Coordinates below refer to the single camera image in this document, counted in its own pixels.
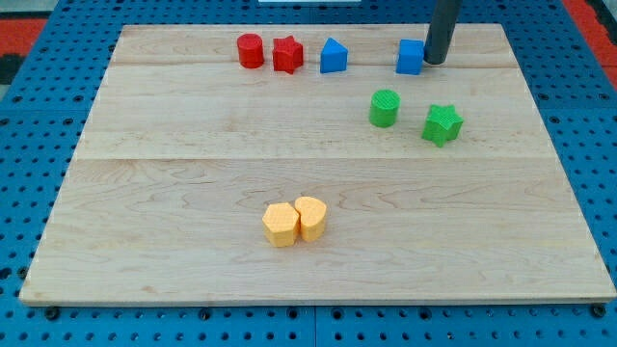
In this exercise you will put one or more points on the green star block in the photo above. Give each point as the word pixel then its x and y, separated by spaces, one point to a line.
pixel 442 124

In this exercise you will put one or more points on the yellow hexagon block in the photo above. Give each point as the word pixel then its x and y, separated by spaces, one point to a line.
pixel 281 223

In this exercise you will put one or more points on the wooden board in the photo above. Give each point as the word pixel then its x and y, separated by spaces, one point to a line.
pixel 183 151

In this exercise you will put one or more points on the yellow heart block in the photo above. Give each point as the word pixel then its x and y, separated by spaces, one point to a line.
pixel 313 214

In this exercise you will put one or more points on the red star block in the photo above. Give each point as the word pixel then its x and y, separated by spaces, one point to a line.
pixel 287 54

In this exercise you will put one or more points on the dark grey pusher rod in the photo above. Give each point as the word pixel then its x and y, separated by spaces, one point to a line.
pixel 441 30

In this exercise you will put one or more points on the blue cube block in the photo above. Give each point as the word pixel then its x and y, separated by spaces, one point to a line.
pixel 410 57

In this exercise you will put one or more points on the red cylinder block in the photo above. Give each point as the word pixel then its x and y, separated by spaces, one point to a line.
pixel 250 50

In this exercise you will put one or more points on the green cylinder block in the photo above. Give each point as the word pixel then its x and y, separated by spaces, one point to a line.
pixel 384 108

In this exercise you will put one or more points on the blue triangle block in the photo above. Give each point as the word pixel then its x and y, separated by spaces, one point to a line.
pixel 333 57

